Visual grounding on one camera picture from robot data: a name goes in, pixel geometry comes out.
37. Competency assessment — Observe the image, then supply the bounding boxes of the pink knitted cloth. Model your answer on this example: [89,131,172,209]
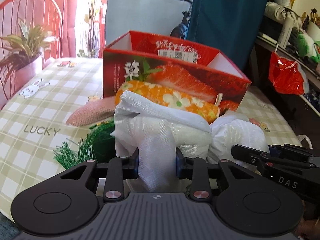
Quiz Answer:
[66,96,116,127]

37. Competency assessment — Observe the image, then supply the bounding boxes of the black metal stand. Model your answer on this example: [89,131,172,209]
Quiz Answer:
[170,0,193,39]

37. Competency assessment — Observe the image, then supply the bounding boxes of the orange floral cloth pouch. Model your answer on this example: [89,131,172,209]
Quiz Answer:
[115,80,220,124]

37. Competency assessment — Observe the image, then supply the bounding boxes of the teal curtain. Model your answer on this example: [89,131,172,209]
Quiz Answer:
[186,0,268,69]

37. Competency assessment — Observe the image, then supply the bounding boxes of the white cylindrical bottle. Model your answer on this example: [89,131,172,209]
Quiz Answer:
[277,16,294,49]

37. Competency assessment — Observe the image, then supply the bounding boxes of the green tasselled sachet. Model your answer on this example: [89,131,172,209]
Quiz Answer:
[54,120,116,170]

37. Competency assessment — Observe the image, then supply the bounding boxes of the printed pink backdrop cloth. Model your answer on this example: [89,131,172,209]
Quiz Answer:
[1,0,106,105]

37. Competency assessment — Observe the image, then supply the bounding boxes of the red plastic bag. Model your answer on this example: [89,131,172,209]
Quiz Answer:
[268,52,309,95]

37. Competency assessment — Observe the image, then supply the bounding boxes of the red strawberry cardboard box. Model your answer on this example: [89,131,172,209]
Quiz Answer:
[103,30,251,111]

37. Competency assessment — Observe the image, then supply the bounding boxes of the white mesh cloth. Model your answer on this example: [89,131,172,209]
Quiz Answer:
[112,91,269,192]

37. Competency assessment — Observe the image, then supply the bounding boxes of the green white plastic bag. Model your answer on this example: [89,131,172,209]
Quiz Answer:
[297,31,319,64]

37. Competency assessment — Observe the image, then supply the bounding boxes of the checked plaid tablecloth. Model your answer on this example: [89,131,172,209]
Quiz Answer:
[1,58,299,217]

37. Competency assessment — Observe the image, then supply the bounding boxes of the dark wooden shelf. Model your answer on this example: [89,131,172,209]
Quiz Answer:
[251,33,319,148]

